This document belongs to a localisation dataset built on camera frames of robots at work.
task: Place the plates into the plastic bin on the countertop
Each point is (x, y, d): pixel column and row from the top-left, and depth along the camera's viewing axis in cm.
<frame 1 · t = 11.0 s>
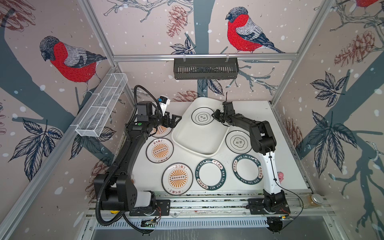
left hand: (173, 114, 78), fingers open
right hand: (212, 115, 109), fingers closed
white plastic bin: (196, 132, 108), on the table
orange sunburst plate back: (162, 131, 106), on the table
orange sunburst plate middle: (159, 150, 97), on the table
orange sunburst plate front: (177, 179, 85), on the table
green rim plate left: (210, 174, 85), on the table
green rim plate right: (248, 169, 90), on the table
white flower plate near: (238, 142, 100), on the table
white flower plate far: (202, 116, 114), on the table

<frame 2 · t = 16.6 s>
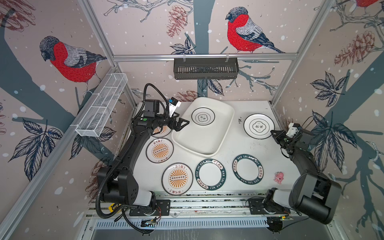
left hand: (182, 117, 77), fingers open
right hand: (271, 131, 85), fingers closed
white flower plate near: (259, 126, 92), point 14 cm above the table
the other named things where they were.

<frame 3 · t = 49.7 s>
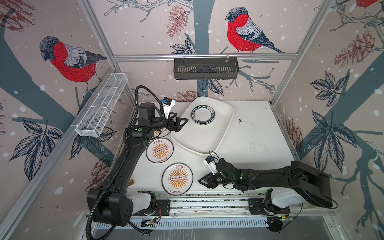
left hand: (180, 117, 72), fingers open
right hand: (199, 183, 77), fingers open
green rim plate left: (203, 114, 114), point 2 cm above the table
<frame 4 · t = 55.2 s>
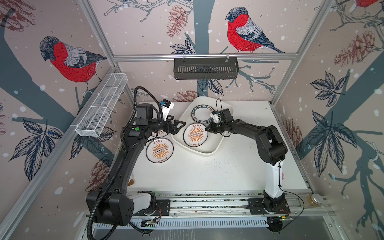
left hand: (177, 120, 72), fingers open
right hand: (205, 130, 98), fingers closed
orange sunburst plate front: (195, 134, 102), point 2 cm above the table
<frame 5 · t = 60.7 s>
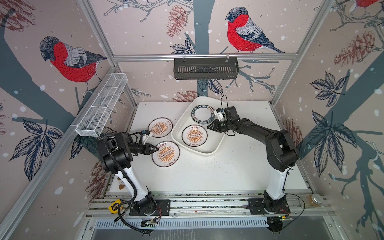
left hand: (153, 150, 94), fingers open
right hand: (208, 128, 93), fingers open
orange sunburst plate middle: (168, 154, 94), on the table
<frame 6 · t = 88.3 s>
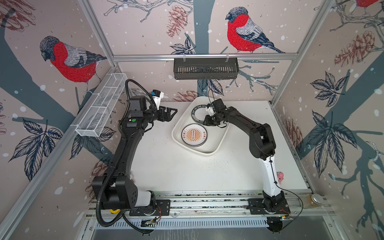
left hand: (170, 108, 75), fingers open
right hand: (204, 124, 100), fingers open
orange sunburst plate back: (194, 135, 102), point 2 cm above the table
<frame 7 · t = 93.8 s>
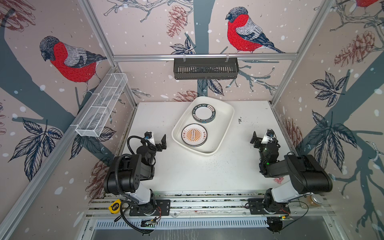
left hand: (157, 134, 88), fingers open
right hand: (263, 134, 89), fingers open
